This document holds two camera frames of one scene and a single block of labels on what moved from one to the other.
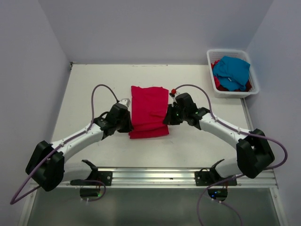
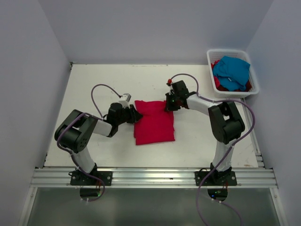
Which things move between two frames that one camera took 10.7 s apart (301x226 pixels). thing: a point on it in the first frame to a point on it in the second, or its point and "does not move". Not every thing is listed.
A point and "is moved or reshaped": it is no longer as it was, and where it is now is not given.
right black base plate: [206, 178] does not move
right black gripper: [170, 119] to [169, 107]
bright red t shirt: [216, 78] does not move
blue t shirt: [233, 74] does not move
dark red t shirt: [248, 88] does not move
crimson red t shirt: [149, 106] is moved or reshaped
